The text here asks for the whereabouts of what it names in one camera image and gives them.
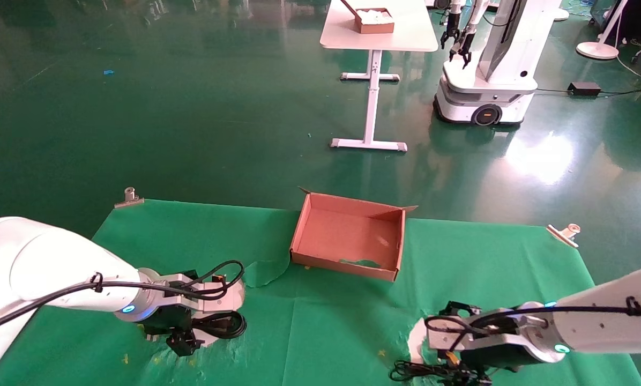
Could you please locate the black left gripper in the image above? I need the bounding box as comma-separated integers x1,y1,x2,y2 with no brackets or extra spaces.
141,269,206,357

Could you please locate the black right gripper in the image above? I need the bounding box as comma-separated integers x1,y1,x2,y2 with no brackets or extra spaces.
439,301,536,386

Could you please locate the black power cord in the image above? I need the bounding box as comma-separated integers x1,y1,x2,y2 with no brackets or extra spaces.
191,310,248,340

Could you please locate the black power adapter with cord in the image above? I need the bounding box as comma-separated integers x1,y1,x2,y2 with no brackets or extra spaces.
389,360,493,386

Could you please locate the brown open cardboard box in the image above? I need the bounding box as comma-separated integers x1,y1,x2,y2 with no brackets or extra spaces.
289,187,419,283

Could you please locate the black floor power box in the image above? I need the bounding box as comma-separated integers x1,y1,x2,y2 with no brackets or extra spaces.
567,81,602,97

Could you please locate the small brown cardboard box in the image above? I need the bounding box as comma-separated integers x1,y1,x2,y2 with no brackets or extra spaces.
341,0,396,35

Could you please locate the silver binder clip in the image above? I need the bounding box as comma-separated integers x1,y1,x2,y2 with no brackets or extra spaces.
114,187,145,209
546,223,582,249

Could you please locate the green table cloth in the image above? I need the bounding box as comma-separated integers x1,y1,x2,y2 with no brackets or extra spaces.
0,199,641,386

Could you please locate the white wheeled robot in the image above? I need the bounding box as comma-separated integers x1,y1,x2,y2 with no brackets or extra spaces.
433,0,563,128

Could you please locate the white floor stand base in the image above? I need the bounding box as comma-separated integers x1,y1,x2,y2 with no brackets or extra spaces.
576,0,631,60

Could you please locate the white crumpled packing material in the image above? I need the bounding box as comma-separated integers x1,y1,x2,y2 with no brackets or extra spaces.
357,8,394,25

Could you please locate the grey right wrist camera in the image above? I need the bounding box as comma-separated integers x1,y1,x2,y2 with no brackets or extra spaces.
425,311,514,352

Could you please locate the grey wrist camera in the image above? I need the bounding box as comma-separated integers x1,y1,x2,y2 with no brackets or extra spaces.
425,311,514,352
157,272,246,314

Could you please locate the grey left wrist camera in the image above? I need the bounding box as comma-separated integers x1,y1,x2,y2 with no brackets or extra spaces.
157,272,246,314

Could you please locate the white pedestal table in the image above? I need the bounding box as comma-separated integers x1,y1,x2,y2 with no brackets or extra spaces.
319,0,439,152

